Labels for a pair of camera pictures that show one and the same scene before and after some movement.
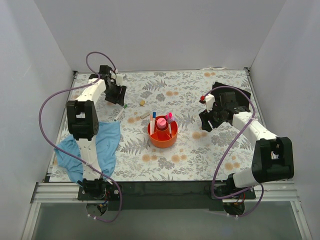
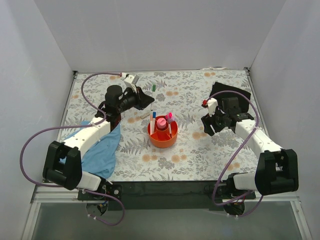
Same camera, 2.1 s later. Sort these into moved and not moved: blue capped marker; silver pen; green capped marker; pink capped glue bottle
Moved: green capped marker
Not moved: pink capped glue bottle; blue capped marker; silver pen
